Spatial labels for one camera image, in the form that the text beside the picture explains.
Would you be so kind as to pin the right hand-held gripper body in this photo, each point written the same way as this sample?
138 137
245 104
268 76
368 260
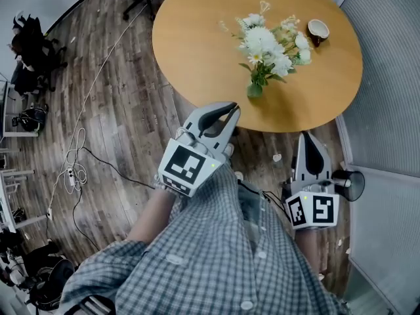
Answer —
311 208

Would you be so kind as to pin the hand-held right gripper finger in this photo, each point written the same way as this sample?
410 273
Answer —
301 169
326 172

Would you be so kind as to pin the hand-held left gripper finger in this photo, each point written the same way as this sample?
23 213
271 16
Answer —
192 118
226 136

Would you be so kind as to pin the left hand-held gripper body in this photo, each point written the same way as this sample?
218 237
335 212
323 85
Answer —
183 169

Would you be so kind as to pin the pale green ribbed vase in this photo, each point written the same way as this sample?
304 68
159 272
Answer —
255 90

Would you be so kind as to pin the white flowers bunch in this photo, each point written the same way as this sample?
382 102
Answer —
262 43

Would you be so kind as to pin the person's right forearm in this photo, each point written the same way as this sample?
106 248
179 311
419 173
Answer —
308 248

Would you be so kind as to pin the person's left forearm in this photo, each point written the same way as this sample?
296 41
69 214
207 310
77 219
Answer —
151 218

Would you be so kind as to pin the person's white shoe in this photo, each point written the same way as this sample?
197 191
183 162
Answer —
229 149

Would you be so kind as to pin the black mesh waste bin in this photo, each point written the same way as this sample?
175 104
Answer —
352 185

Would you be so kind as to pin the person's grey trousers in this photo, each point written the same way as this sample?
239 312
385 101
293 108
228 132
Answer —
249 205

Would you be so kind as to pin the round wooden table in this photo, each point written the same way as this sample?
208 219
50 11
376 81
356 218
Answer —
197 44

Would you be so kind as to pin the person's checked shirt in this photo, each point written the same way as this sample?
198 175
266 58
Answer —
203 258

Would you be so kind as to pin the white power strip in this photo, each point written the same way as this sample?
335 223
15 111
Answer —
71 177

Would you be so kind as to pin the brown coconut shell bowl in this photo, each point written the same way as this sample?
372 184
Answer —
317 31

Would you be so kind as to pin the white desk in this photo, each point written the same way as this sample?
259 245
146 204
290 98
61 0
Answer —
16 110

